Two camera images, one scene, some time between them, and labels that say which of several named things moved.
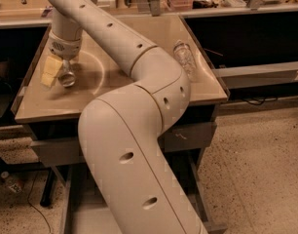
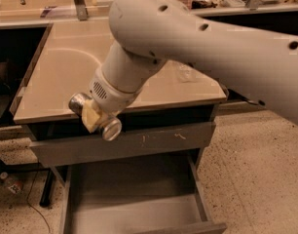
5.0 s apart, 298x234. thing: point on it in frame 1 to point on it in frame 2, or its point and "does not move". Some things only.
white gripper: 63,48 to 107,97
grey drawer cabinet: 52,116 does not move
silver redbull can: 66,78 to 110,128
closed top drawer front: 181,136 does not move
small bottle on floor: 14,184 does not move
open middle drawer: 85,208 does not move
